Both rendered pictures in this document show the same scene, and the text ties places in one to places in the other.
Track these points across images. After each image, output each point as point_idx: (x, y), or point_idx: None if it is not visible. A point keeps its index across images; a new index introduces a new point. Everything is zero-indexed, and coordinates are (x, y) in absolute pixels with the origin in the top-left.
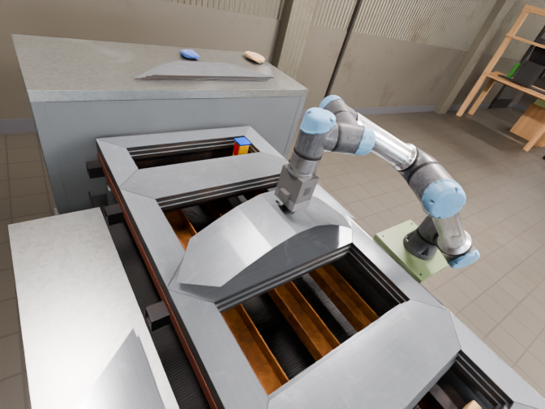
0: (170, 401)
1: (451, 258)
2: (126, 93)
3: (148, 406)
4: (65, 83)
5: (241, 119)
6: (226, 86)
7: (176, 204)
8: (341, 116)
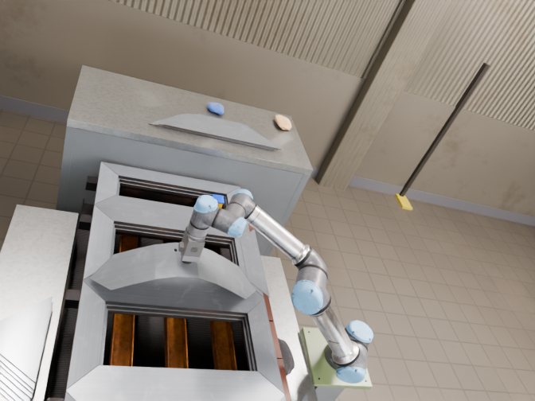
0: (49, 347)
1: (337, 367)
2: (134, 135)
3: (36, 339)
4: (95, 118)
5: (233, 178)
6: (225, 147)
7: (129, 230)
8: (231, 206)
